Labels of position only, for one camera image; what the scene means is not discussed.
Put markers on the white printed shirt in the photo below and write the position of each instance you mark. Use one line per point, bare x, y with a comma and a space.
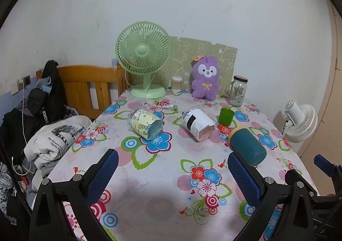
53, 137

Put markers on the white cup with black band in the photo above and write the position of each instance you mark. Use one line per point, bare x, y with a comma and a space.
197, 123

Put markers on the glass jar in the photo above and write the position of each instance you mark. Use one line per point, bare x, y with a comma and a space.
237, 91

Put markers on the small green cup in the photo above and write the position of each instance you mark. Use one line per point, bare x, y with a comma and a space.
226, 116

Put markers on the dark clothing pile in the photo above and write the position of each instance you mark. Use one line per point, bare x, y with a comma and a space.
14, 131

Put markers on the purple plush toy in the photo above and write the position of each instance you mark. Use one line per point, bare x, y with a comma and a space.
204, 81

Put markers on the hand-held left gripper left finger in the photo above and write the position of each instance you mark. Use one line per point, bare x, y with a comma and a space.
103, 174

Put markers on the wooden headboard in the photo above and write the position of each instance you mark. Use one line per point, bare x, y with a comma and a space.
80, 78

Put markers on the cotton swab container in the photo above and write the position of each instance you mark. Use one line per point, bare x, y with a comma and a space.
176, 85

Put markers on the black jacket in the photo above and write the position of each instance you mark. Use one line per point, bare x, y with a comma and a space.
50, 81

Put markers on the yellow printed cup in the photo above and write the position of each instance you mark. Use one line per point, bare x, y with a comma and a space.
144, 123

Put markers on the beige patterned board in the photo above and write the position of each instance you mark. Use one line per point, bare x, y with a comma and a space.
187, 51

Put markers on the white fan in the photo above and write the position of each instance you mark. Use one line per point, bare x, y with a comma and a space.
304, 121

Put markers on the wall socket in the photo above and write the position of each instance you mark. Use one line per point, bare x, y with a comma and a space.
24, 81

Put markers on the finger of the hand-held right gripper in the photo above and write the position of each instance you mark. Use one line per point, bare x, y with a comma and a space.
323, 161
294, 174

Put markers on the black and white patterned cloth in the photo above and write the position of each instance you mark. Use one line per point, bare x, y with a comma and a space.
5, 190

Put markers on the teal cup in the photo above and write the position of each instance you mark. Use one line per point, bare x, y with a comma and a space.
248, 147

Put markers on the green desk fan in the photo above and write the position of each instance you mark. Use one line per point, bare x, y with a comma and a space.
141, 51

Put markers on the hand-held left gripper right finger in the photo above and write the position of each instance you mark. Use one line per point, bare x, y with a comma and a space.
244, 182

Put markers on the floral tablecloth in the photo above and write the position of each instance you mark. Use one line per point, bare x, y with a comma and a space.
160, 171

